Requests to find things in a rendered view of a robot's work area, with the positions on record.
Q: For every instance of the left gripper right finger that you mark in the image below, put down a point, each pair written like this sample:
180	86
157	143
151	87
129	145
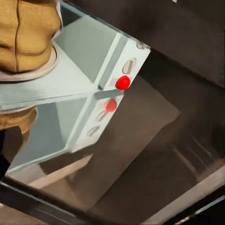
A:
217	139

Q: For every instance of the fridge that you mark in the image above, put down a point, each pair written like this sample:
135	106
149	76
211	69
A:
213	11

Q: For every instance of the microwave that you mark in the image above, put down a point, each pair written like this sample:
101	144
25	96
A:
117	100

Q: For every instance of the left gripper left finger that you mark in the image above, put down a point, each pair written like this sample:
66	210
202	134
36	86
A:
11	140

